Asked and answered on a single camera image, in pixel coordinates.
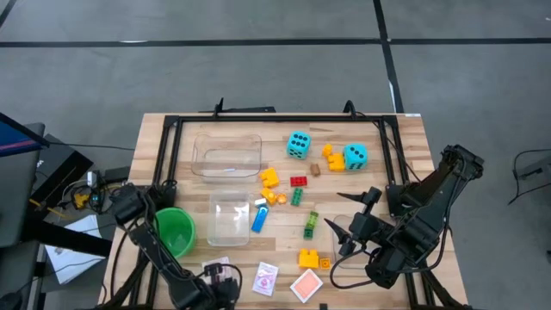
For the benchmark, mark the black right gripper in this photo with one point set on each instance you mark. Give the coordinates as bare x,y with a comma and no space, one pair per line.
366,228

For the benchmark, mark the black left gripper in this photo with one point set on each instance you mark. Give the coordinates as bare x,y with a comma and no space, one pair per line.
224,295

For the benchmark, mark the pink playing card deck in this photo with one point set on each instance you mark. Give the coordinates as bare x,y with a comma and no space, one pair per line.
265,279

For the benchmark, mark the yellow stepped building block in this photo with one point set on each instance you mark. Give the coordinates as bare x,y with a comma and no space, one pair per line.
269,177
336,163

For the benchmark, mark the large yellow building block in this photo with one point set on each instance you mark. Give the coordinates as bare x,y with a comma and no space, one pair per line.
308,259

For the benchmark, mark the teal foam die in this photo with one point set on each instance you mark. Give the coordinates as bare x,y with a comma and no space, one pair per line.
299,144
355,157

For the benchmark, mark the green long building brick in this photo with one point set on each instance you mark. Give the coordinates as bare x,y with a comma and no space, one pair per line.
296,197

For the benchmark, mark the brown wooden cylinder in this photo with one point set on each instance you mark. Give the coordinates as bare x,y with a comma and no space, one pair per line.
315,169

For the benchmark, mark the blue long brick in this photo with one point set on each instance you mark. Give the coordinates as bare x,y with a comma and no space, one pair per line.
260,219

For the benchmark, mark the red building brick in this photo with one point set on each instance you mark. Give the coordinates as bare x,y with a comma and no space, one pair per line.
299,181

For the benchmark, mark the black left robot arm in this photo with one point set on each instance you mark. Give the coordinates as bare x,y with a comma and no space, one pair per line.
150,245

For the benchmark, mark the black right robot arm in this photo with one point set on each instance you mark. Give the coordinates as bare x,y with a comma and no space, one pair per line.
430,202

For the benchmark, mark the clear rounded plastic bin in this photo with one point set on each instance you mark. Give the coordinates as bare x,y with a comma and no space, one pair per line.
351,263

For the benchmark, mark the lime green building brick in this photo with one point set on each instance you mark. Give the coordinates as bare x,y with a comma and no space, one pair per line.
312,219

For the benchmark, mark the tall clear plastic container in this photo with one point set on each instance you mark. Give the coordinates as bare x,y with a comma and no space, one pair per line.
228,224

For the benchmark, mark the small dark green brick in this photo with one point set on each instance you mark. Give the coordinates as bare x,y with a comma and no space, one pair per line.
308,233

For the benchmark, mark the small orange square tile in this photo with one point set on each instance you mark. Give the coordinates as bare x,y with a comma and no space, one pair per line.
325,263

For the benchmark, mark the green plastic bucket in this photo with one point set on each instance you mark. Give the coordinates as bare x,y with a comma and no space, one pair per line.
176,232

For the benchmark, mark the pale teal small block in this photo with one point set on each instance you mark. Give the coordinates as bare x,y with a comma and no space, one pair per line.
260,202

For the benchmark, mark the orange playing card deck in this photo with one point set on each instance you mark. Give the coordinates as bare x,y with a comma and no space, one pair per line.
306,286

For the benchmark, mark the white paper sheets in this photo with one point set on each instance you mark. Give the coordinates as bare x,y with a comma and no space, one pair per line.
73,258

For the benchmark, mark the black floor beam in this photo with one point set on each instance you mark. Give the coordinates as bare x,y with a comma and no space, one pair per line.
64,239

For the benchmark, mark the white power adapter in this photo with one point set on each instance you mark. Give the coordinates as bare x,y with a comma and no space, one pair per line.
91,178

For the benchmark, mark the black computer case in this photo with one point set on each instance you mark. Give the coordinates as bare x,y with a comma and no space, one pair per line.
60,168

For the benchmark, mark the grey floor device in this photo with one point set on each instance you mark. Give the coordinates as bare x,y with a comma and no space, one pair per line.
538,170

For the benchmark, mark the grey side desk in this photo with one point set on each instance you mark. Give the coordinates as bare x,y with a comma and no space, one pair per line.
17,194

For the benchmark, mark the monitor with blue screen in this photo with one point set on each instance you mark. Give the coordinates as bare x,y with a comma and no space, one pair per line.
17,138

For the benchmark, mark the black metal table frame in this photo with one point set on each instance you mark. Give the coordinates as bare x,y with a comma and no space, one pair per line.
280,118

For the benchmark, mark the black rear bracket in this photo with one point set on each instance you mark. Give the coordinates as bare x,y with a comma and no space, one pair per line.
245,109

